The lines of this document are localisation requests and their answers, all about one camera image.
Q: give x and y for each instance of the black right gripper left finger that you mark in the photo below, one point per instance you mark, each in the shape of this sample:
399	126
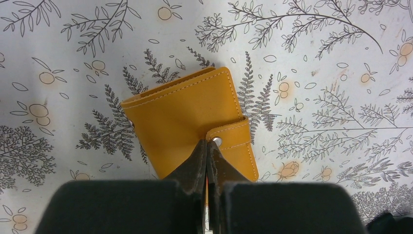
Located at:
173	205

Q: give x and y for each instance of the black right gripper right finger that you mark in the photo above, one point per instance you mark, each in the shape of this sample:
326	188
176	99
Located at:
238	206

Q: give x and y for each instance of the yellow leather card holder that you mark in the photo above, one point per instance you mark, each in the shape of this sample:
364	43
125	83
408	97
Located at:
171	119

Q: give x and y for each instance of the black cloth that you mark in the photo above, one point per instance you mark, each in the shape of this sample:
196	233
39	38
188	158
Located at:
385	223

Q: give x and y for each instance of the floral patterned table mat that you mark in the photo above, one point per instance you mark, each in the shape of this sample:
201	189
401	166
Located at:
327	86

